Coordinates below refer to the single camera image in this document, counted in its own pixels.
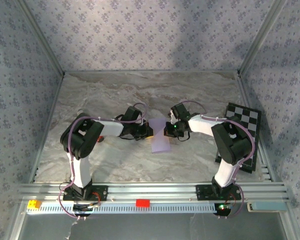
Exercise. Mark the black and grey checkerboard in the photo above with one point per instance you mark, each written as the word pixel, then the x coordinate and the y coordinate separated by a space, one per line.
pixel 250 117

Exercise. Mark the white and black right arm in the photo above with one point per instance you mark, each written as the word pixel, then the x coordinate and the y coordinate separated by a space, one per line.
pixel 232 142

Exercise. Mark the aluminium back rail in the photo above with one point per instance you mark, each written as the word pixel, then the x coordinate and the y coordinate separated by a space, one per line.
pixel 152 72

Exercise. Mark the aluminium frame post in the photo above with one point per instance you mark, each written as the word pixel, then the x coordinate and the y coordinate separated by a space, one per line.
pixel 259 37
pixel 44 40

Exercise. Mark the aluminium mounting rail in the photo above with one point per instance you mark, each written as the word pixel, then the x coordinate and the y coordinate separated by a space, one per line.
pixel 152 191

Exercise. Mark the yellow toy block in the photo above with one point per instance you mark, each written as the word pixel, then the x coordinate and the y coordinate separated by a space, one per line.
pixel 34 204

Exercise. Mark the red glitter tube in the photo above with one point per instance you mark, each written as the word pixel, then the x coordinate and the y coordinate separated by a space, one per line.
pixel 100 139

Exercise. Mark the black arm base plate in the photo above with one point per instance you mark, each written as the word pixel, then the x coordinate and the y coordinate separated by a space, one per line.
pixel 102 193
pixel 202 192

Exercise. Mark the white torn tape strip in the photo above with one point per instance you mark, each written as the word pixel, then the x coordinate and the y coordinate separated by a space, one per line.
pixel 71 228

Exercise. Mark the red toy block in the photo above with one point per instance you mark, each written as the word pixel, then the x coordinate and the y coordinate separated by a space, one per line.
pixel 143 203

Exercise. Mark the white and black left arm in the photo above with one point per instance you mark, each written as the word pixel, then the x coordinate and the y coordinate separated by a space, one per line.
pixel 82 137

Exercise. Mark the aluminium side rail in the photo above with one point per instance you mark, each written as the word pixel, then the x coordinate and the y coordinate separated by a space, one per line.
pixel 48 125
pixel 245 95

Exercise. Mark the grey metal shelf panel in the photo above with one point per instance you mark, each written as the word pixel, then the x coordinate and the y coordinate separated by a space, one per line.
pixel 152 227

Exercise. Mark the blue-grey flat box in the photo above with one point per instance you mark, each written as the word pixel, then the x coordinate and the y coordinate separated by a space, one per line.
pixel 267 207

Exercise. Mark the black controller board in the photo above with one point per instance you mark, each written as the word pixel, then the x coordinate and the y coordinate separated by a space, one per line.
pixel 222 209
pixel 83 209

